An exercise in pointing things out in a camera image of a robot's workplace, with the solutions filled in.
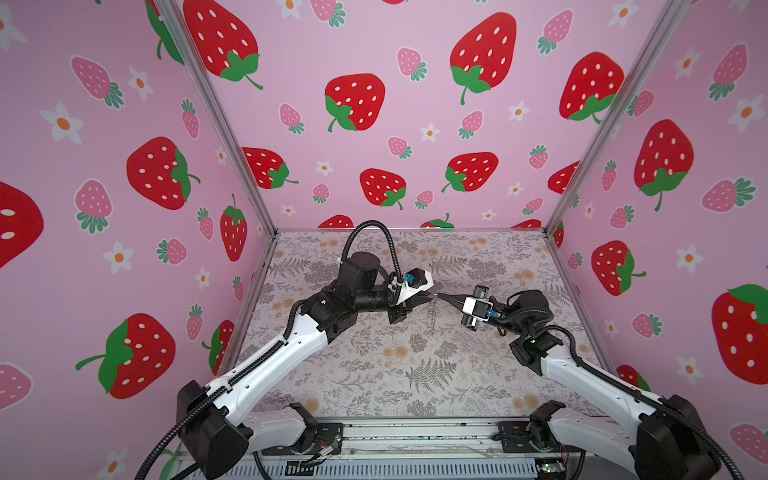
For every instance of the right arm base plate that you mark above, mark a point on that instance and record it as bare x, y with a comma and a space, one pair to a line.
518, 437

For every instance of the aluminium corner post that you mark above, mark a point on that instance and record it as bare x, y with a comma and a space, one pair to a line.
663, 29
180, 34

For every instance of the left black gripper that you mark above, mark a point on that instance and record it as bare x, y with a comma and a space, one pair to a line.
397, 314

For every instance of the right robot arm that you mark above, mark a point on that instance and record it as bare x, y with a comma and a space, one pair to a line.
648, 435

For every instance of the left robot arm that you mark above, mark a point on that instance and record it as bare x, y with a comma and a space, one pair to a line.
216, 425

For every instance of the left aluminium corner post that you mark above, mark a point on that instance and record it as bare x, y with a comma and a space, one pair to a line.
180, 34

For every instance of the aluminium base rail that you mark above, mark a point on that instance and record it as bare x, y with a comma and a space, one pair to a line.
432, 448

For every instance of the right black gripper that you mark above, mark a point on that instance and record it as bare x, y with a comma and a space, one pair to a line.
467, 322

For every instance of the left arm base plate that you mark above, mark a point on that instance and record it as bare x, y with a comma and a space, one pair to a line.
322, 439

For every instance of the right aluminium corner post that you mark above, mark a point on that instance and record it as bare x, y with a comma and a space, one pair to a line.
663, 29

